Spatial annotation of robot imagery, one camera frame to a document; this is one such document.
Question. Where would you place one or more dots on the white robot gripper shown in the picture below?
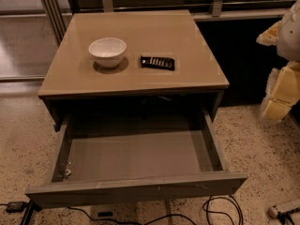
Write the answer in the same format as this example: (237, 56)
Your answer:
(290, 37)

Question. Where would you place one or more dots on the tan drawer cabinet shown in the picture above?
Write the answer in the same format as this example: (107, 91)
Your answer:
(173, 34)

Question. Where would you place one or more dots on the open grey top drawer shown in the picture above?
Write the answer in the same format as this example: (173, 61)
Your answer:
(106, 158)

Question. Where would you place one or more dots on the white power strip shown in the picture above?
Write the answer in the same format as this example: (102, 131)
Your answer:
(289, 207)

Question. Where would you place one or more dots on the white ceramic bowl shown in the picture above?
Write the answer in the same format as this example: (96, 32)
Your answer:
(108, 52)

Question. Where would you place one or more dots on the black power adapter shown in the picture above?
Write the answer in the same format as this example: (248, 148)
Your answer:
(15, 207)

